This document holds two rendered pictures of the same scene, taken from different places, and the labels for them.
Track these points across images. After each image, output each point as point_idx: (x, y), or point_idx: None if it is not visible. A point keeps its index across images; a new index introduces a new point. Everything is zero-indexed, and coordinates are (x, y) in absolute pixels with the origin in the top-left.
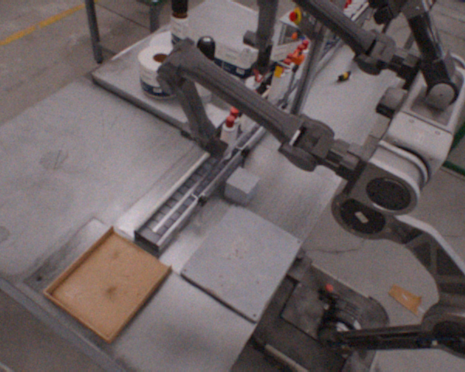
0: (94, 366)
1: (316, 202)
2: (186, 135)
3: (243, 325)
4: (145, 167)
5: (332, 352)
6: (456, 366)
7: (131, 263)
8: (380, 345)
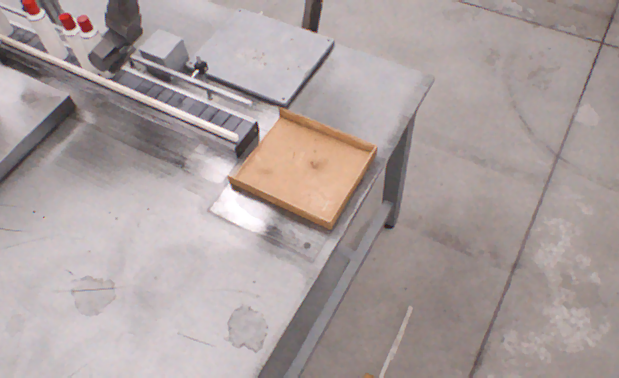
0: (333, 329)
1: (182, 1)
2: (111, 58)
3: (337, 51)
4: (118, 169)
5: None
6: (301, 9)
7: (277, 153)
8: (321, 0)
